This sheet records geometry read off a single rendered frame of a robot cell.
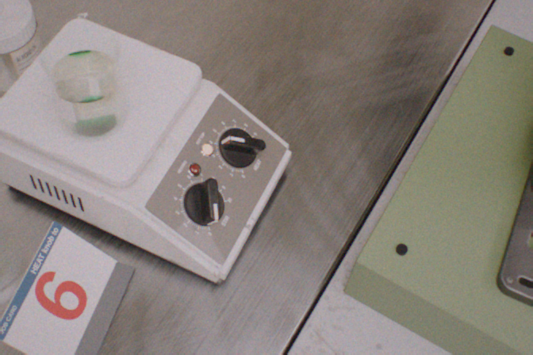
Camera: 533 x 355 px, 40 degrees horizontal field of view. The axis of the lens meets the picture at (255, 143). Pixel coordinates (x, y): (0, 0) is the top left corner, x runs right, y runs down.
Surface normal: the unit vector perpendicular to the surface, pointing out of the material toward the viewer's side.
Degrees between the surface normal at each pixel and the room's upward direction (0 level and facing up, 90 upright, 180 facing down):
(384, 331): 0
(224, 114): 30
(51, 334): 40
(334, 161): 0
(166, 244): 90
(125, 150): 0
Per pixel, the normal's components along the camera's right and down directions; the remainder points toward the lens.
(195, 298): 0.06, -0.57
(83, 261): 0.65, -0.26
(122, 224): -0.43, 0.73
